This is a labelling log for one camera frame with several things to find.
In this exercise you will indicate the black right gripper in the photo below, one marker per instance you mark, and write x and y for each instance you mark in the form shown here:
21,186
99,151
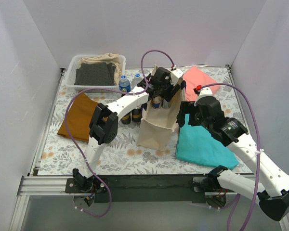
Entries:
186,112

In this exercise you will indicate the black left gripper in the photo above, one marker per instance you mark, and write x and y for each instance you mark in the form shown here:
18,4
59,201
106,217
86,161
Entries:
171,90

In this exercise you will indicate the red tab can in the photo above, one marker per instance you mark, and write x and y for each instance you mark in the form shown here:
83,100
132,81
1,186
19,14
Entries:
156,102
166,104

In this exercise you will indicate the Pocari Sweat bottle cloudy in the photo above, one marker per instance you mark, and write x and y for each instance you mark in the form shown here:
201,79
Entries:
137,79

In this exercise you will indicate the Pocari Sweat bottle blue label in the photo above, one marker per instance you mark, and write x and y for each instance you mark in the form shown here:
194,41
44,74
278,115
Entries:
124,84

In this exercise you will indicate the dark can dented lid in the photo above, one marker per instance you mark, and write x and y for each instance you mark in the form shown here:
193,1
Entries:
136,114

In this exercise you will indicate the beige canvas tote bag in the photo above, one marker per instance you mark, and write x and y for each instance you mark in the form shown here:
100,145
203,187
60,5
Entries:
158,125

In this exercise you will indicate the dark can silver pull-tab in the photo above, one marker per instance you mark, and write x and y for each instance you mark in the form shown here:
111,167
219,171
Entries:
126,119

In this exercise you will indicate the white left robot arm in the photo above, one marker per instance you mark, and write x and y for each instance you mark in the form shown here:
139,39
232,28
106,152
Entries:
104,122

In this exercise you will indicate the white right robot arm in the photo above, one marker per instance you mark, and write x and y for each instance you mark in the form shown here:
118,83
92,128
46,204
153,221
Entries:
272,191

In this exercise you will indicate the pink folded cloth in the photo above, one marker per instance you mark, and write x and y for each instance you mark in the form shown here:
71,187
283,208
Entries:
194,77

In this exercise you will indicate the teal folded cloth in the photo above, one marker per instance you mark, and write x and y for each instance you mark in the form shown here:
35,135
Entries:
196,145

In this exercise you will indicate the beige crumpled cloth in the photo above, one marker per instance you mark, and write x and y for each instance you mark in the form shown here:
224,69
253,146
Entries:
117,60

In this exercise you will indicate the dark grey dotted cloth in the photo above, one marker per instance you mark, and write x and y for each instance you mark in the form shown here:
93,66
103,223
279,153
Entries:
100,74

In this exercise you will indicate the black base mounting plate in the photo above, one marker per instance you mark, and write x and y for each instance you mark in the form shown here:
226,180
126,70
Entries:
144,188

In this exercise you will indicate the white plastic basket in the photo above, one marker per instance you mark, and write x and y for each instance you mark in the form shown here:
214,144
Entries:
71,75

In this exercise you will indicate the brown folded cloth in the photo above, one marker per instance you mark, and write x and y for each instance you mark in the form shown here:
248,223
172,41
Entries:
79,117

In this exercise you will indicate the floral patterned table mat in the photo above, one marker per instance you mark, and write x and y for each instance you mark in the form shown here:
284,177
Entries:
123,156

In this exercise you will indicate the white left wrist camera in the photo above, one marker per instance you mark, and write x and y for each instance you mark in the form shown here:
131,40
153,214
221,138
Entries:
175,75

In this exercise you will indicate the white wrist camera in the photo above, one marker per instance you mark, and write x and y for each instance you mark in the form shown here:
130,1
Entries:
201,92
175,75

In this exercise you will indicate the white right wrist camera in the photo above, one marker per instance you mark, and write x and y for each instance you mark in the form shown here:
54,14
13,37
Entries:
201,92

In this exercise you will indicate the aluminium frame rail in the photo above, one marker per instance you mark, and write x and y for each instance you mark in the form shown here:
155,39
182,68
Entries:
35,186

